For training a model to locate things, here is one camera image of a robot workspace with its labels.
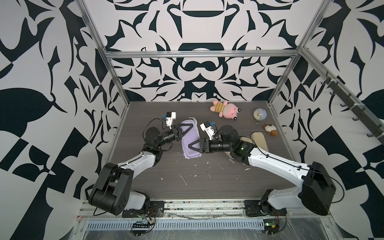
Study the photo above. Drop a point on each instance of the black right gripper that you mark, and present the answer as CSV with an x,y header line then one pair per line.
x,y
203,145

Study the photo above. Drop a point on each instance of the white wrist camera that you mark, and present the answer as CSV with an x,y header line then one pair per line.
x,y
169,118
207,127

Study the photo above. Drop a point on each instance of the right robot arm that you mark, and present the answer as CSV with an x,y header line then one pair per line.
x,y
313,189

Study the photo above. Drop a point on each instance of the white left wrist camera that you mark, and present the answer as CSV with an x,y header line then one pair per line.
x,y
169,118

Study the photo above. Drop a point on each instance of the brown white plush toy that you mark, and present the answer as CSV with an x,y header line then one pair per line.
x,y
271,130

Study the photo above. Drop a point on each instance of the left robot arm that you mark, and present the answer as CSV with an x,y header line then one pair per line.
x,y
112,191

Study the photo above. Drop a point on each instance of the wall hook rack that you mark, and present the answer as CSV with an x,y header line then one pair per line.
x,y
361,111

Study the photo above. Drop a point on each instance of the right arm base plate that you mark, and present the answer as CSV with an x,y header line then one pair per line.
x,y
258,208

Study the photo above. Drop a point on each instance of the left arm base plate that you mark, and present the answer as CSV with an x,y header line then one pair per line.
x,y
149,209

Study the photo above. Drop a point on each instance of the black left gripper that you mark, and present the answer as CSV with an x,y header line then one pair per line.
x,y
177,132

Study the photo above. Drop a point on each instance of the blue alarm clock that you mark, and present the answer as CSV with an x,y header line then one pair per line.
x,y
259,115

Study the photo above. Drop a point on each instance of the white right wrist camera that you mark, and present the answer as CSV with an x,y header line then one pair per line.
x,y
207,127

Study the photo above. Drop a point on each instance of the pink plush toy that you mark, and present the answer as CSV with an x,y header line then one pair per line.
x,y
225,109

